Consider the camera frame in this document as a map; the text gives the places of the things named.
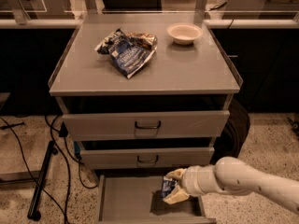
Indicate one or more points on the grey middle drawer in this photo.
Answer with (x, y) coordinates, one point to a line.
(146, 158)

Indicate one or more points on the blue rxbar blueberry bar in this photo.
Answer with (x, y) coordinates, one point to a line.
(168, 186)

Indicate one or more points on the grey drawer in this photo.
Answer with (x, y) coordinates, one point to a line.
(147, 125)
(137, 200)
(146, 158)

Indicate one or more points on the grey top drawer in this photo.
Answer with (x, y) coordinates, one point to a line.
(147, 125)

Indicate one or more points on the grey drawer cabinet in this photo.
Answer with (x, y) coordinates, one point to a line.
(177, 78)

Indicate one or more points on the black bin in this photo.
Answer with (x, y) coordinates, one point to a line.
(138, 5)

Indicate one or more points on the white bowl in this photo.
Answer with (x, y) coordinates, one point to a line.
(184, 33)

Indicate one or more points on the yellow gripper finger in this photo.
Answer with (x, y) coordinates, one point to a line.
(177, 195)
(176, 174)

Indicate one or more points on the blue crumpled chip bag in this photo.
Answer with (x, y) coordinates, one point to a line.
(129, 52)

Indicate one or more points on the grey bottom drawer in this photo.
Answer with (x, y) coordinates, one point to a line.
(137, 200)

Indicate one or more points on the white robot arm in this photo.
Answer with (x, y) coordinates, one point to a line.
(231, 176)

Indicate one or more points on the black backpack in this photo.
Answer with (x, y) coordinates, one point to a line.
(234, 134)

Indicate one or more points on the black stand leg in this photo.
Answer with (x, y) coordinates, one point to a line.
(33, 212)

